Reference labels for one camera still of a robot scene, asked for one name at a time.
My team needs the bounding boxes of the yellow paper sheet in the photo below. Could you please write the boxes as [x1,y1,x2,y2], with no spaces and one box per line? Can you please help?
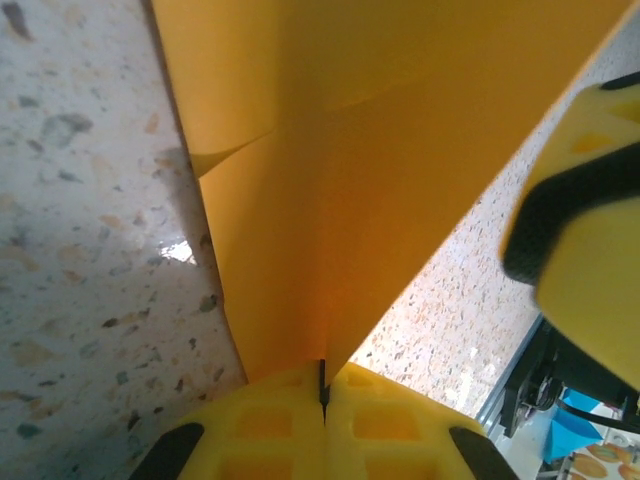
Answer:
[144,0,636,386]

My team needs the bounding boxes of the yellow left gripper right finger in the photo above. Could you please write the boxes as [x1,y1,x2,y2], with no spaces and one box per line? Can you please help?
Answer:
[324,362,519,480]

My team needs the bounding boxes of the long aluminium mounting rail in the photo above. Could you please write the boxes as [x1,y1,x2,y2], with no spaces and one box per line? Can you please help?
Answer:
[474,314,544,432]

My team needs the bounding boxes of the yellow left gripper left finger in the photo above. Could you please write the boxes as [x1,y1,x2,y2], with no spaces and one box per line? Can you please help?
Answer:
[130,367,326,480]

